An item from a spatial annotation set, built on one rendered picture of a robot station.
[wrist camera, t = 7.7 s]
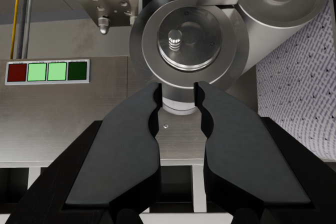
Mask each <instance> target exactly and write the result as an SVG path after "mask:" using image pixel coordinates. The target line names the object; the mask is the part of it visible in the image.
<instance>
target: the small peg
mask: <svg viewBox="0 0 336 224"><path fill-rule="evenodd" d="M168 45H169V49H170V50H171V51H172V52H178V51H179V50H180V49H181V47H182V33H181V31H179V30H178V29H172V30H171V31H170V32H169V33H168Z"/></svg>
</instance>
